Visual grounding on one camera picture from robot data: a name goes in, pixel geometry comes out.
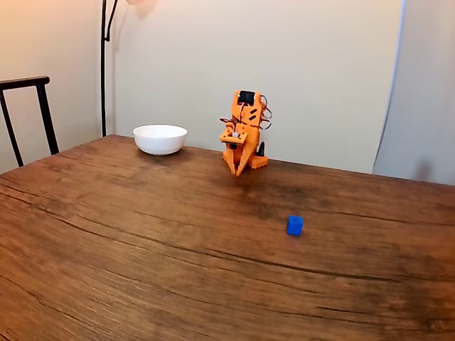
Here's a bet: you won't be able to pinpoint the blue cube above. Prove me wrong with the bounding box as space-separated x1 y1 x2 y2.
287 215 304 237

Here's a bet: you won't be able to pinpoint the white bowl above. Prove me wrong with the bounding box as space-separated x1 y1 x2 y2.
132 124 188 156

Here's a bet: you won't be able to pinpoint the black floor lamp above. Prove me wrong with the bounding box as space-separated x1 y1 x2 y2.
100 0 159 138

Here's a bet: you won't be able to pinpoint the red black servo wires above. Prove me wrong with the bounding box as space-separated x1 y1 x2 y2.
259 94 274 131

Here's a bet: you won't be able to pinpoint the orange camera mount with camera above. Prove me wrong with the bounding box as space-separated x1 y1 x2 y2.
219 122 249 151

